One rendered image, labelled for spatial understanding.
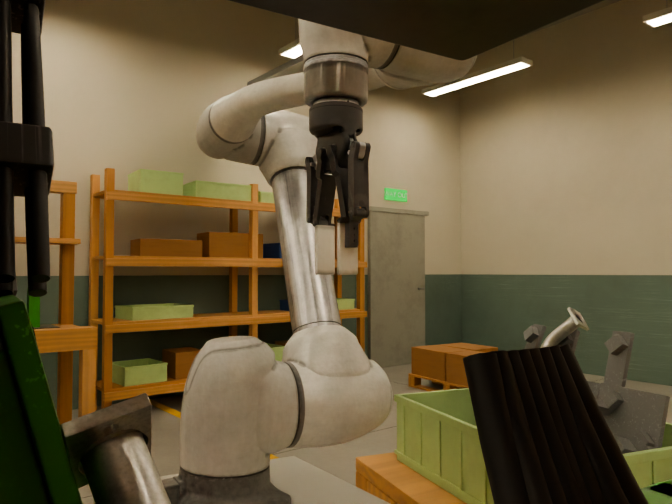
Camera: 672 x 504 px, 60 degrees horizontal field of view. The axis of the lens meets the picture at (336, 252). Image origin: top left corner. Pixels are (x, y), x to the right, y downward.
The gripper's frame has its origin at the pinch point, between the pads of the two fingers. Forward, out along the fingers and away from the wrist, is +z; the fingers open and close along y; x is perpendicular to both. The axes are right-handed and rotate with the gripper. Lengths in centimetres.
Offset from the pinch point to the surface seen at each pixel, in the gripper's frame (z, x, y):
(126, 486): 13, 36, -41
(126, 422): 10, 36, -39
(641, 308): 45, -625, 324
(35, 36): -13.3, 39.2, -24.2
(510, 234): -51, -605, 502
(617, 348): 19, -74, 5
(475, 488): 48, -47, 21
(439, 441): 42, -49, 34
